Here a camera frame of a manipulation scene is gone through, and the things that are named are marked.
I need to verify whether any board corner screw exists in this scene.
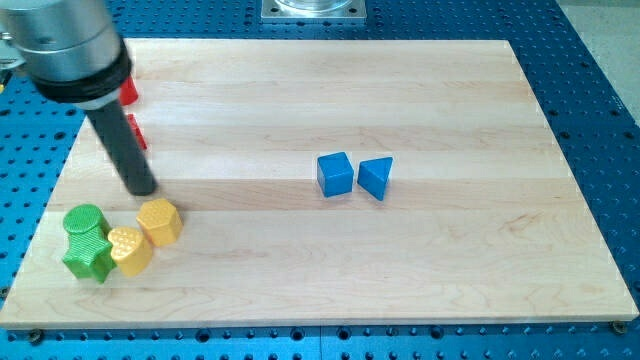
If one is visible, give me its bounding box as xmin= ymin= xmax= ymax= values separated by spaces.
xmin=610 ymin=321 xmax=627 ymax=335
xmin=26 ymin=329 xmax=44 ymax=346

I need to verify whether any board corner screw left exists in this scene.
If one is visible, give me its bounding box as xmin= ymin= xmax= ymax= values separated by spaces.
xmin=26 ymin=329 xmax=44 ymax=346

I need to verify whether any wooden board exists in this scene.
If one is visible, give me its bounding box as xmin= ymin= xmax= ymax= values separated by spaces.
xmin=1 ymin=39 xmax=638 ymax=329

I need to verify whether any blue cube block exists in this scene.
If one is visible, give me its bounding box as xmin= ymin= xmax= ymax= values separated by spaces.
xmin=317 ymin=152 xmax=354 ymax=197

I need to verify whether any green cylinder block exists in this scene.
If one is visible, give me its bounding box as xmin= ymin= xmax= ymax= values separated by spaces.
xmin=62 ymin=204 xmax=111 ymax=235

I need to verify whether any red star block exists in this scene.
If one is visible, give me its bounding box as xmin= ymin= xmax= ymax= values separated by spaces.
xmin=126 ymin=113 xmax=147 ymax=151

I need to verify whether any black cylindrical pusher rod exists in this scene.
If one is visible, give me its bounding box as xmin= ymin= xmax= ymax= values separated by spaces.
xmin=85 ymin=100 xmax=157 ymax=196

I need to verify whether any green star block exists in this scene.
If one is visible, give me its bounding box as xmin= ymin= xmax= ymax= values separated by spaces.
xmin=62 ymin=227 xmax=116 ymax=284

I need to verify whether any yellow hexagon block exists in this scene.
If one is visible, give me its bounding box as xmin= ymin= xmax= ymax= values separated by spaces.
xmin=136 ymin=198 xmax=183 ymax=247

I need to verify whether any red circle block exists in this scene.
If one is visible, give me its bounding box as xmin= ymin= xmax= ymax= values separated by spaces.
xmin=119 ymin=76 xmax=139 ymax=106

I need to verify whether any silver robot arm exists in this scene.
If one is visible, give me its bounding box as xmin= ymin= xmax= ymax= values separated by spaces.
xmin=1 ymin=0 xmax=157 ymax=196

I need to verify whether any blue triangular prism block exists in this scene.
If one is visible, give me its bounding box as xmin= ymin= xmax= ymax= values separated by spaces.
xmin=357 ymin=157 xmax=393 ymax=201

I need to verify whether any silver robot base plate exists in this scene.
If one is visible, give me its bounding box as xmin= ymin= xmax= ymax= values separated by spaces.
xmin=261 ymin=0 xmax=367 ymax=21

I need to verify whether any board corner screw right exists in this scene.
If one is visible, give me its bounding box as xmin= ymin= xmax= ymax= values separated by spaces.
xmin=610 ymin=321 xmax=627 ymax=335

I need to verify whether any yellow heart block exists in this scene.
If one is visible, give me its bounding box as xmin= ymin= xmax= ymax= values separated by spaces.
xmin=107 ymin=227 xmax=153 ymax=277

